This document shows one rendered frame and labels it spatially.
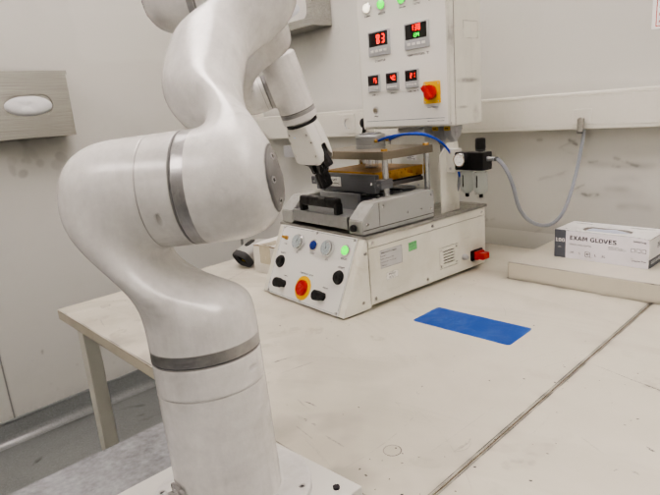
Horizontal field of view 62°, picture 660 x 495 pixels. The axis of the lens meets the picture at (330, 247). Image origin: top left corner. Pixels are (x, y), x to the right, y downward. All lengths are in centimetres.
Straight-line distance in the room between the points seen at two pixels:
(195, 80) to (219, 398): 34
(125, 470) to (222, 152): 51
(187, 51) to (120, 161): 19
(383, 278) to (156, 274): 80
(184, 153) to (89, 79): 205
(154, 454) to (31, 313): 173
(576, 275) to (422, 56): 67
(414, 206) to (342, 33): 104
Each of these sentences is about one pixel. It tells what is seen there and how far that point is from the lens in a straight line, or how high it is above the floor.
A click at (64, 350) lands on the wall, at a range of 264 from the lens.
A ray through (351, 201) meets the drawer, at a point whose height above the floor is 99.
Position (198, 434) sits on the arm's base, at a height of 90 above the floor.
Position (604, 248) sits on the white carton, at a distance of 150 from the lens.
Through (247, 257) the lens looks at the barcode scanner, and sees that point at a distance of 173.
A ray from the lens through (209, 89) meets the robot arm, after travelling 62.
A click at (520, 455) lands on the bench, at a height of 75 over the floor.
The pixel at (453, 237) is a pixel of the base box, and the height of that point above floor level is 86.
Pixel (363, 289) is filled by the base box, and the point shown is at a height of 81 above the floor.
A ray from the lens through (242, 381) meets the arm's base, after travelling 60.
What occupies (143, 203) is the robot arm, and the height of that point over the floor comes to 114.
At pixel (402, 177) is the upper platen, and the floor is 104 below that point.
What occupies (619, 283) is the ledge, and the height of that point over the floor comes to 78.
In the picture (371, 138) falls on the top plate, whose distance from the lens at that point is 143.
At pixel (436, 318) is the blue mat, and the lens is 124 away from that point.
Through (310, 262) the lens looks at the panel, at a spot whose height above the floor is 85.
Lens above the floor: 121
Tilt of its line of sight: 14 degrees down
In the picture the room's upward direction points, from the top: 5 degrees counter-clockwise
